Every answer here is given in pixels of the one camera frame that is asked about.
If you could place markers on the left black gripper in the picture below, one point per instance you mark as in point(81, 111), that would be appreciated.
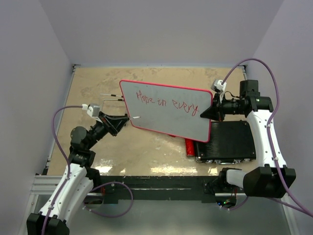
point(120, 121)

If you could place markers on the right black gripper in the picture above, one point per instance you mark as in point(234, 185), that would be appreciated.
point(216, 112)

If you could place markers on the pink framed whiteboard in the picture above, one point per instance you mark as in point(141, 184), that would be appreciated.
point(167, 109)

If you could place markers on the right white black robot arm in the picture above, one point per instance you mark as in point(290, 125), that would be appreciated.
point(271, 178)

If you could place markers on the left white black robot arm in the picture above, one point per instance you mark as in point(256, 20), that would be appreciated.
point(78, 179)

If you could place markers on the black ribbed case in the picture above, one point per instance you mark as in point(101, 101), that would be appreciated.
point(230, 142)

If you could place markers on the red glitter microphone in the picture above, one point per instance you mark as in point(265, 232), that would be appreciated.
point(189, 144)

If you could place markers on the wire whiteboard stand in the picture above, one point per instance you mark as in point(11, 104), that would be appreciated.
point(113, 104)

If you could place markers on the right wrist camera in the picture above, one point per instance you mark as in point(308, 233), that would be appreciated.
point(218, 85)

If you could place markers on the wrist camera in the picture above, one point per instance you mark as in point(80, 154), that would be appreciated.
point(92, 110)
point(218, 85)

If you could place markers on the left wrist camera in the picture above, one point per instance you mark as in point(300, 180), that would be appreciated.
point(92, 110)

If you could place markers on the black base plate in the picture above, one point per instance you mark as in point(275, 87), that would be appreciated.
point(165, 188)

